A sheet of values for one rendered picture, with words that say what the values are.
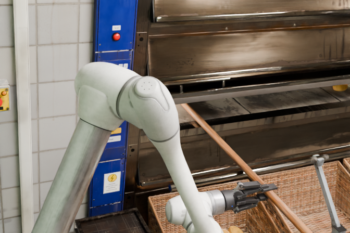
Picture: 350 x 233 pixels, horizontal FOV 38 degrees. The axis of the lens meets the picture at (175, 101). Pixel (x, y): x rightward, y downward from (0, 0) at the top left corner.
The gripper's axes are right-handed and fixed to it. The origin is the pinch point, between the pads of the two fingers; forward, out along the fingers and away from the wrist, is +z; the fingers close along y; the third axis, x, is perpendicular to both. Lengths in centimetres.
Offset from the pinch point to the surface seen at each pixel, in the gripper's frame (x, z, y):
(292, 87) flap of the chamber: -39, 35, -22
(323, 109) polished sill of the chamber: -54, 72, 2
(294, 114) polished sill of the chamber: -54, 53, 2
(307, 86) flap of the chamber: -39, 43, -22
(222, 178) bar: -16.2, -9.8, 2.9
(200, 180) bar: -16.6, -19.8, 2.5
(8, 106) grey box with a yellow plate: -46, -87, -23
